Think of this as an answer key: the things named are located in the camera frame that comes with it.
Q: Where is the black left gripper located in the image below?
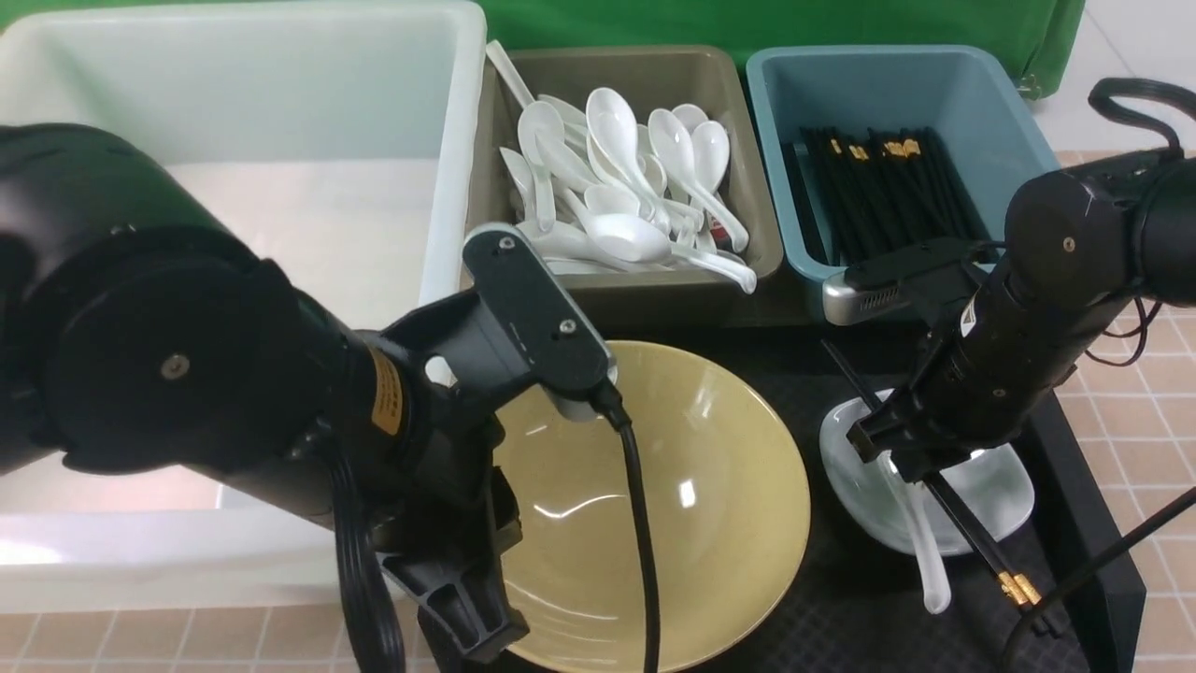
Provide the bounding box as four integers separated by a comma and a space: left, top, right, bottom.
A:
373, 290, 533, 666

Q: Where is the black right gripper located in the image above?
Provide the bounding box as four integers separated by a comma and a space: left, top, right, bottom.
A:
847, 322, 1005, 482

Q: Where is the white ceramic soup spoon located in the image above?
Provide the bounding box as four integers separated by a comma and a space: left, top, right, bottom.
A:
875, 451, 952, 616

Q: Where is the black chopstick gold band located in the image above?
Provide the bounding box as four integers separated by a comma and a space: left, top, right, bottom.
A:
820, 337, 1041, 616

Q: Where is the yellow noodle bowl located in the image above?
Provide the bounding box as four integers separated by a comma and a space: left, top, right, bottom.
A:
495, 341, 811, 672

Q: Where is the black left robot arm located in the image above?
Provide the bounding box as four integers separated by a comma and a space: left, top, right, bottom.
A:
4, 123, 529, 672

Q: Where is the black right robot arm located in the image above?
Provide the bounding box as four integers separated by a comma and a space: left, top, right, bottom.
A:
847, 149, 1195, 482

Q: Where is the white square sauce dish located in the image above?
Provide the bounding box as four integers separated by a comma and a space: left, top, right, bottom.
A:
819, 397, 1035, 555

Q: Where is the black serving tray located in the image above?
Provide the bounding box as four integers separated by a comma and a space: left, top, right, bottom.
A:
617, 322, 1119, 672

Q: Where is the pile of black chopsticks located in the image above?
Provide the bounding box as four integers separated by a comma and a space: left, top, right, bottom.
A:
782, 126, 990, 265

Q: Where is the blue chopstick bin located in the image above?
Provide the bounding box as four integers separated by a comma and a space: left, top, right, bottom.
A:
745, 44, 1060, 324

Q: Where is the white spoon front of bin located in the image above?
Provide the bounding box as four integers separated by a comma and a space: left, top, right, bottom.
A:
580, 213, 759, 294

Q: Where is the white spoon right side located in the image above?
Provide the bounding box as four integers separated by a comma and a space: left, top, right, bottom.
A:
691, 120, 750, 253

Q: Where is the large white plastic tub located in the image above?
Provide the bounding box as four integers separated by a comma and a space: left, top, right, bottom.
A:
1, 1, 487, 614

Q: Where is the white spoon left side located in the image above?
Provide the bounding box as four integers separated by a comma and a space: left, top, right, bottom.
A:
517, 100, 565, 234

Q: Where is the green cloth backdrop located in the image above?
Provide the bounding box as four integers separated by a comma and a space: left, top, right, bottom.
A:
0, 0, 1087, 99

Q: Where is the white spoon upright centre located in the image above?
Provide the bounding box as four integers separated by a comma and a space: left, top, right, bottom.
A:
585, 88, 671, 235

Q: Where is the olive brown spoon bin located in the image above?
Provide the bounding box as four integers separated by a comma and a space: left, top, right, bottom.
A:
511, 44, 783, 329

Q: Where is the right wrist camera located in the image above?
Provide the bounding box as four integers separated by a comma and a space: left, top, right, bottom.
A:
820, 237, 1005, 325

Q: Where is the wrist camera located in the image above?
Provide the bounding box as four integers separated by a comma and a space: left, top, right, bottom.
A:
820, 237, 1005, 325
463, 222, 620, 422

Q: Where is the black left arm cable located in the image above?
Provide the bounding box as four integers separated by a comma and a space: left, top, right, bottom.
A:
588, 383, 663, 673

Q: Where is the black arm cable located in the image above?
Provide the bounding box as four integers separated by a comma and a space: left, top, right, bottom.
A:
997, 78, 1196, 673
588, 383, 663, 673

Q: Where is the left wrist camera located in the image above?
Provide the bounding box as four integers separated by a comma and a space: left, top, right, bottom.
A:
463, 222, 620, 422

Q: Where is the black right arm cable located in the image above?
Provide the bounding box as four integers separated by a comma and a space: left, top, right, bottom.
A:
997, 78, 1196, 673

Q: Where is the long white spoon handle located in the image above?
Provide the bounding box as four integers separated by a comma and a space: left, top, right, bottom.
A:
484, 39, 535, 109

